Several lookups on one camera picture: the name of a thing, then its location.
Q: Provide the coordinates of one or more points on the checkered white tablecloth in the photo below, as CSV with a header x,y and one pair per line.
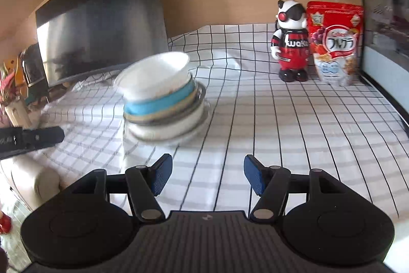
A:
x,y
351,132

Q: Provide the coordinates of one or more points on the blue enamel bowl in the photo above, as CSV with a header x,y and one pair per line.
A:
x,y
160,104

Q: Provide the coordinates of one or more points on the red Calbee cereal bag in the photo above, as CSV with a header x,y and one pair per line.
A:
x,y
334,34

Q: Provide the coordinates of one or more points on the white paper noodle bowl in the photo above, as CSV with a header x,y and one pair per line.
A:
x,y
154,77

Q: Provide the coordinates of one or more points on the flower vase decoration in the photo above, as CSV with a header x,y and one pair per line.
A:
x,y
14,91

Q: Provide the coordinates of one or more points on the white ceramic flower bowl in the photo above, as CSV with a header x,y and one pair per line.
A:
x,y
178,130

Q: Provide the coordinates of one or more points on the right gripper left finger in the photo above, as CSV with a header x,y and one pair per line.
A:
x,y
97,217

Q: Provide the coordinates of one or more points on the black flat monitor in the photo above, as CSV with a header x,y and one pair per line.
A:
x,y
81,37

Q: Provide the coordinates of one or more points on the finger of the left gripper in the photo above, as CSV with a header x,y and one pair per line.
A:
x,y
42,137

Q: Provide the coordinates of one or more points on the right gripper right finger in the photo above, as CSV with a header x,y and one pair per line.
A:
x,y
318,217

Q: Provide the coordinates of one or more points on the red black robot figurine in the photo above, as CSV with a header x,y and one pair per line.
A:
x,y
290,42

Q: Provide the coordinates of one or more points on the white plate yellow rim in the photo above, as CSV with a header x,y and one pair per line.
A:
x,y
165,116

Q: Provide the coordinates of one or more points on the silver microwave appliance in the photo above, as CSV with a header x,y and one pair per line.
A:
x,y
384,60

